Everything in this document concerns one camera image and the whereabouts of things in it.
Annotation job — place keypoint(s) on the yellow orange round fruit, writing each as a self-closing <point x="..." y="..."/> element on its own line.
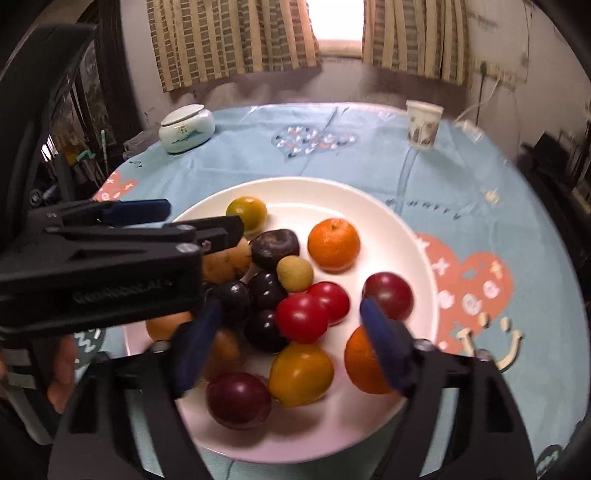
<point x="301" y="374"/>

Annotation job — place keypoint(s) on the greenish yellow citrus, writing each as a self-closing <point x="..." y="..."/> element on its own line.
<point x="247" y="213"/>

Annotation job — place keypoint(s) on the bright red plum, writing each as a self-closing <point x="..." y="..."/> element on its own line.
<point x="334" y="300"/>
<point x="301" y="318"/>

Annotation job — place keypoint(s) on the white ceramic lidded jar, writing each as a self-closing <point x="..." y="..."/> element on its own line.
<point x="187" y="131"/>

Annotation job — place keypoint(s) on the pale yellow pear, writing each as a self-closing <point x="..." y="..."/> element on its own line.
<point x="226" y="353"/>

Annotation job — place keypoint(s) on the person's left hand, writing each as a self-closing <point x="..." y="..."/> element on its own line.
<point x="62" y="374"/>

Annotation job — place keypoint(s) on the clear plastic bag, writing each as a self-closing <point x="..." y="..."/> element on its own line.
<point x="136" y="145"/>

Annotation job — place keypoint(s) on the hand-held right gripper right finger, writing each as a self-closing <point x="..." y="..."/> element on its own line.
<point x="388" y="344"/>

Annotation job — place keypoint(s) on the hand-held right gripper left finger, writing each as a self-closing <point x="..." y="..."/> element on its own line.
<point x="198" y="341"/>

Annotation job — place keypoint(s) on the white oval plate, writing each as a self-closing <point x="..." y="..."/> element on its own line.
<point x="323" y="434"/>

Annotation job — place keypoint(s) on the printed paper cup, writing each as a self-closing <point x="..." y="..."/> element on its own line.
<point x="422" y="124"/>

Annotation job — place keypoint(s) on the orange tangerine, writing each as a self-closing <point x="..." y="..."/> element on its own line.
<point x="364" y="360"/>
<point x="333" y="245"/>

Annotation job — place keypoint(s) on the striped beige curtain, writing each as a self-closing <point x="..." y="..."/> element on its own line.
<point x="231" y="37"/>
<point x="415" y="37"/>

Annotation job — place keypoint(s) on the bright window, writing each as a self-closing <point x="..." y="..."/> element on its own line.
<point x="337" y="27"/>

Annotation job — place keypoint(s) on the dark purple plum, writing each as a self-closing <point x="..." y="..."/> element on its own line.
<point x="233" y="300"/>
<point x="264" y="331"/>
<point x="267" y="290"/>

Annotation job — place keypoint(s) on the tan striped round fruit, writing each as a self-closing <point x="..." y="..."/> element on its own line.
<point x="218" y="270"/>

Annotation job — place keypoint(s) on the dark red plum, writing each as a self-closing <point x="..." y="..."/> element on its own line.
<point x="388" y="293"/>
<point x="238" y="400"/>

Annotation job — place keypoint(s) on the blue printed tablecloth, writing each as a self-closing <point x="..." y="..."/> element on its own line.
<point x="461" y="207"/>

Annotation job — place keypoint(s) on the white wall socket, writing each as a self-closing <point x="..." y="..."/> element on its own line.
<point x="496" y="71"/>

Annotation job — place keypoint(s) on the dark brown water chestnut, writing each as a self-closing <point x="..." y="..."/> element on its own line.
<point x="274" y="249"/>

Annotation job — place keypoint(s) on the black desk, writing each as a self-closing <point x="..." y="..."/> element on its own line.
<point x="549" y="157"/>

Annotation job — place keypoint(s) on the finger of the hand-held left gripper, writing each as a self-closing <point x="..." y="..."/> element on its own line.
<point x="221" y="228"/>
<point x="138" y="211"/>

